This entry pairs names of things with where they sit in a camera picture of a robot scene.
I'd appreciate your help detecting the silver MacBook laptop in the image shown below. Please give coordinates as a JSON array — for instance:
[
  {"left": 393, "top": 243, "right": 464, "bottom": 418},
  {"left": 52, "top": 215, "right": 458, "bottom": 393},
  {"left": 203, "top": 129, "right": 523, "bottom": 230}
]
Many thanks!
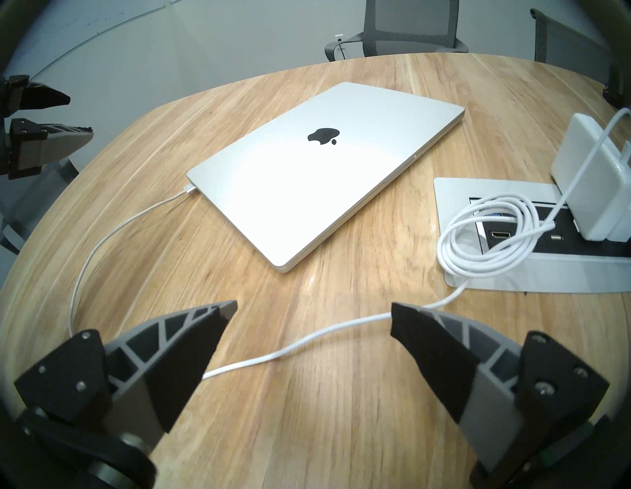
[{"left": 186, "top": 82, "right": 466, "bottom": 274}]

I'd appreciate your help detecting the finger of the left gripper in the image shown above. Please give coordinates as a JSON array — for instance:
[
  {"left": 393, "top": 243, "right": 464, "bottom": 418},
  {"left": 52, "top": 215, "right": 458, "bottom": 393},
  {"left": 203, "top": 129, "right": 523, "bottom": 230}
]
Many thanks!
[
  {"left": 5, "top": 75, "right": 71, "bottom": 118},
  {"left": 7, "top": 118, "right": 94, "bottom": 180}
]

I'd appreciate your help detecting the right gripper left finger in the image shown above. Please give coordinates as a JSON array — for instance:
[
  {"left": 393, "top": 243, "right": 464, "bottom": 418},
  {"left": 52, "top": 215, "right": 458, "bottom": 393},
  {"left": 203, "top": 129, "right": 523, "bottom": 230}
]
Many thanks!
[{"left": 14, "top": 300, "right": 238, "bottom": 454}]

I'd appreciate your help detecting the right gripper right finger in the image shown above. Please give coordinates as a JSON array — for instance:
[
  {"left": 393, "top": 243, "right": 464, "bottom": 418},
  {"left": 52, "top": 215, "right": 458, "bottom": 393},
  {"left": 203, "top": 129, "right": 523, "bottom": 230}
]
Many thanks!
[{"left": 390, "top": 302, "right": 610, "bottom": 471}]

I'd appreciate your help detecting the white MagSafe charging cable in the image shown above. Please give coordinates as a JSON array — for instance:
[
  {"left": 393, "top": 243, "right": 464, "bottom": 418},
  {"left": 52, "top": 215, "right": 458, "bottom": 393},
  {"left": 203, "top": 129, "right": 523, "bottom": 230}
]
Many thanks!
[{"left": 70, "top": 108, "right": 631, "bottom": 380}]

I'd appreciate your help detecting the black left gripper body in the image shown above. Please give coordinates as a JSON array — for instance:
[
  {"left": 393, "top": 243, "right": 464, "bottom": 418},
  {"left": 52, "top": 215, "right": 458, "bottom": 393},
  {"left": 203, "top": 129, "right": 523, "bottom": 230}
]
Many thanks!
[{"left": 0, "top": 79, "right": 13, "bottom": 175}]

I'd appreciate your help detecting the grey table outlet plate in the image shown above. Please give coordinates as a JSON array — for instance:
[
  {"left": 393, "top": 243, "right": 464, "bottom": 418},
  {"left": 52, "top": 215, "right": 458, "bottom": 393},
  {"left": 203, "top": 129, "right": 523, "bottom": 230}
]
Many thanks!
[{"left": 433, "top": 177, "right": 631, "bottom": 295}]

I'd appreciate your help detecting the white MacBook power adapter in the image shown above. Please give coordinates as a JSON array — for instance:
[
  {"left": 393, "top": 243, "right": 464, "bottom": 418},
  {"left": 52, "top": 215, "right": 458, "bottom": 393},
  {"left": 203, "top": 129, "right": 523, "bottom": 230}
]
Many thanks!
[{"left": 551, "top": 113, "right": 631, "bottom": 242}]

